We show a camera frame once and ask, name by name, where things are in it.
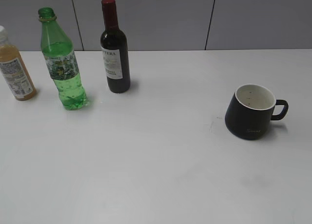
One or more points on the black mug white inside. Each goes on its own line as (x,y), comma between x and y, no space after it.
(251,109)

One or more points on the green sprite bottle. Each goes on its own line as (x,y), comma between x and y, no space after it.
(59,55)

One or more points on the dark red wine bottle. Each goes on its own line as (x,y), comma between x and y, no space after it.
(114,50)

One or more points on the orange juice bottle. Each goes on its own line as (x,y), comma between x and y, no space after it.
(14,70)

